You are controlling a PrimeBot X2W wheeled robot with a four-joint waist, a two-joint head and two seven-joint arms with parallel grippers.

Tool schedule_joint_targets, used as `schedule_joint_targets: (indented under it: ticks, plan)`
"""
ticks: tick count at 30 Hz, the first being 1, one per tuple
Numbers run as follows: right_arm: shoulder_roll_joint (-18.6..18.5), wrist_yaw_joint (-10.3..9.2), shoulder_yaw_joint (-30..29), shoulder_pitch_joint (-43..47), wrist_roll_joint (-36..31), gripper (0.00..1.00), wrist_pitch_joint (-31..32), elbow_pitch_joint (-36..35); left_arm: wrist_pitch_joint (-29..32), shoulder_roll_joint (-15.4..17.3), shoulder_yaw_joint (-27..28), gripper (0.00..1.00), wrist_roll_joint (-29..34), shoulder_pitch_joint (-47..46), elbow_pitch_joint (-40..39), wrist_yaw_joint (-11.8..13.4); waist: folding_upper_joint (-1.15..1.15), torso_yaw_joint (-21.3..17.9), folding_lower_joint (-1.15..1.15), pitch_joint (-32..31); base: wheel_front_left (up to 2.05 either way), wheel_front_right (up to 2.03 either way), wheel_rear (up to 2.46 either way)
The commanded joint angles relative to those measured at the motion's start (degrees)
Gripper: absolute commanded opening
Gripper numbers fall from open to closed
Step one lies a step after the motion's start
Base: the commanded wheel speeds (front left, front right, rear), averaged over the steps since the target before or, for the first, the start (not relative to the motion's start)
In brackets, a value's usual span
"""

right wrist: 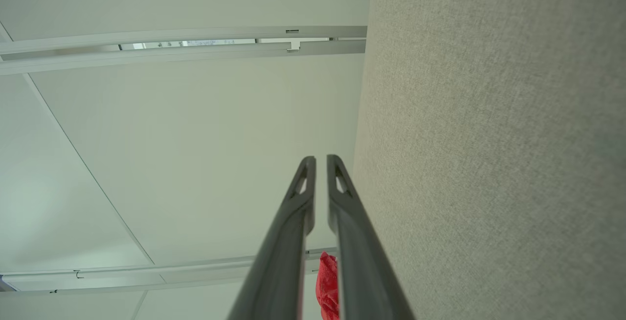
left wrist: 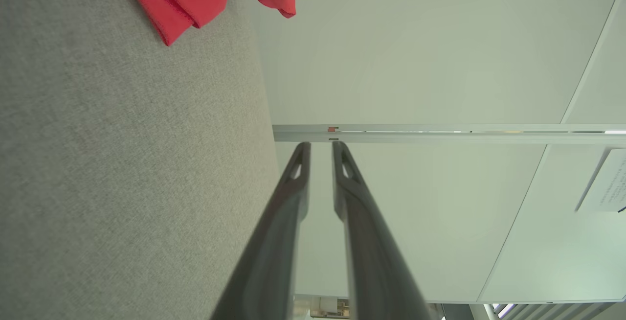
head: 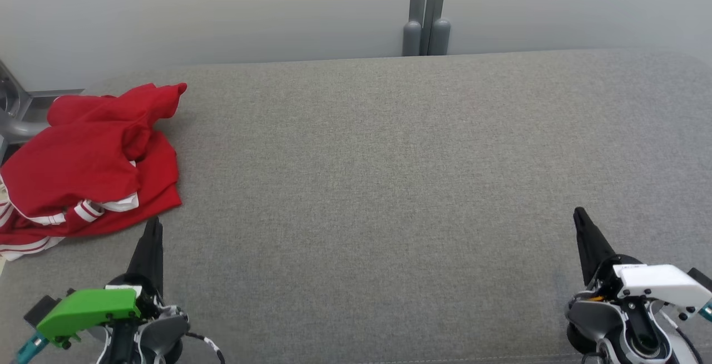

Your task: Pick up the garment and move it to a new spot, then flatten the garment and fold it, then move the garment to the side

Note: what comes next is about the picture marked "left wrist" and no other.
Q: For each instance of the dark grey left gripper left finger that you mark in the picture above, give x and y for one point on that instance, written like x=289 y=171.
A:
x=274 y=261

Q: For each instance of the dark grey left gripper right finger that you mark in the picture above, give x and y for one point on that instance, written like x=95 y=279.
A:
x=371 y=271

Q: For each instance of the grey fabric sofa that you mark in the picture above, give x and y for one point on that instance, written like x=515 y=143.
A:
x=122 y=163

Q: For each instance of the white paper sheet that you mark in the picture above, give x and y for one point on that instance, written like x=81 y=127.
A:
x=606 y=183

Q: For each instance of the grey metal post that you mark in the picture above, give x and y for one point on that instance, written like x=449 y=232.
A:
x=440 y=138

